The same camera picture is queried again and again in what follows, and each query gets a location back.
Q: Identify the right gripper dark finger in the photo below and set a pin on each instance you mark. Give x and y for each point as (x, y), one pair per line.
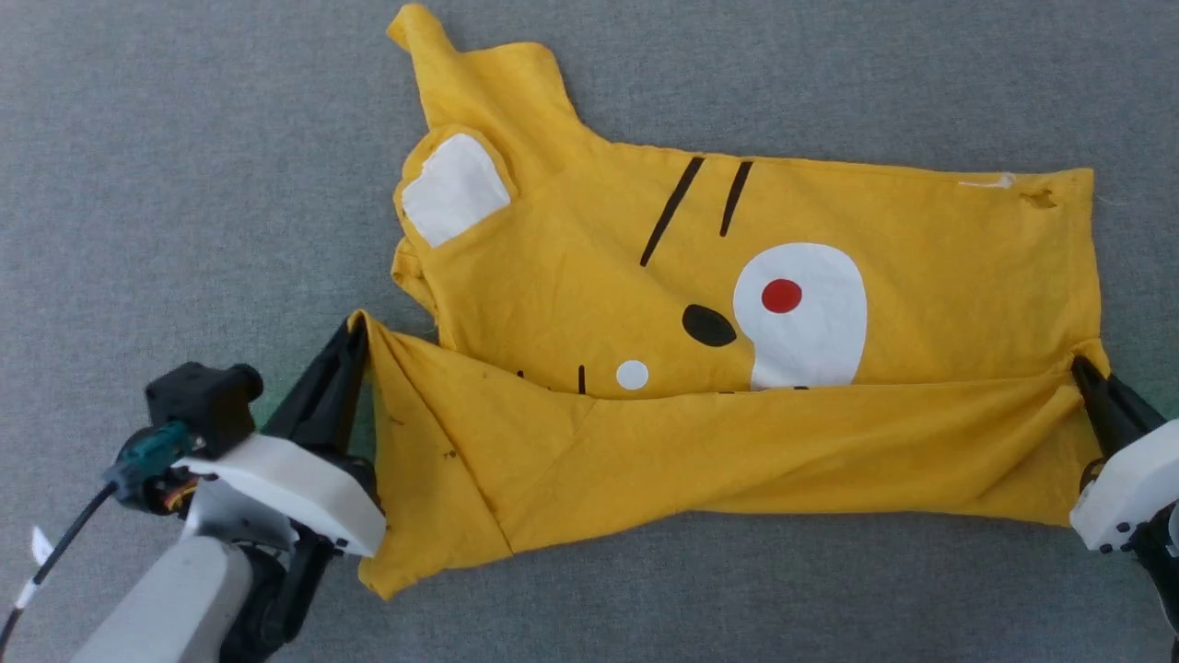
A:
(1096, 405)
(1138, 410)

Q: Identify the grey-green fabric sofa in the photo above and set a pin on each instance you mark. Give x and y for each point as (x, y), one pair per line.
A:
(184, 138)

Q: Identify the right robot arm dark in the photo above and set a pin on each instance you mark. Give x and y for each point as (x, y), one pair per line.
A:
(1162, 562)

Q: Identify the yellow cartoon-face T-shirt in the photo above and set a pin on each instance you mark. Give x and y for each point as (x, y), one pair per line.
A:
(829, 442)

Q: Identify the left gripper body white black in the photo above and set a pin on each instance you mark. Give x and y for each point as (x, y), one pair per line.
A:
(295, 488)

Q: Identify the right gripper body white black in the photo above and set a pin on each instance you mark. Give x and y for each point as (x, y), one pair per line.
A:
(1128, 488)

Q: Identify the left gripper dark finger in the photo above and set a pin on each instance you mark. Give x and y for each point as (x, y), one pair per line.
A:
(345, 405)
(309, 396)

